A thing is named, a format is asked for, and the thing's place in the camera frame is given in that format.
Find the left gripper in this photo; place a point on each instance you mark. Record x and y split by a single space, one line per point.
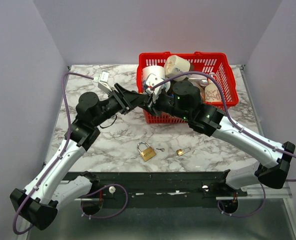
126 106

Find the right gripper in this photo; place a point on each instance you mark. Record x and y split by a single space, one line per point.
151 104

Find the large brass padlock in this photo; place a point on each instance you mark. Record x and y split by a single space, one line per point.
148 153

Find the small brass padlock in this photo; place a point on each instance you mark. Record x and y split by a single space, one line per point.
183 151

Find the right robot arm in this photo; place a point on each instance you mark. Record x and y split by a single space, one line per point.
273 158

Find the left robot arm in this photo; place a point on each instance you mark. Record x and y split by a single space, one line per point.
34 203

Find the white blue paper roll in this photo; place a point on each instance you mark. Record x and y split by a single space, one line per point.
156 70

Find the beige wrapped paper roll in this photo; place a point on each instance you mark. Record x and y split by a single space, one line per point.
175 65

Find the silver can top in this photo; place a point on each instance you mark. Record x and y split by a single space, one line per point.
203 82

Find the cream pump bottle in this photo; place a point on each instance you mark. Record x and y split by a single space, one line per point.
212 93

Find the red plastic basket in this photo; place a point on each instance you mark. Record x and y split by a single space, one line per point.
207 62

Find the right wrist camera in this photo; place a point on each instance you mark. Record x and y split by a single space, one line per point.
149 86

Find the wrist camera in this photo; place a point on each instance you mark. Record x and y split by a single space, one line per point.
101 79
149 86

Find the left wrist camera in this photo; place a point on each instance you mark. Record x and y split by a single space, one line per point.
101 79

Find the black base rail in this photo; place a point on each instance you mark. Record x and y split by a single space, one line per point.
159 189

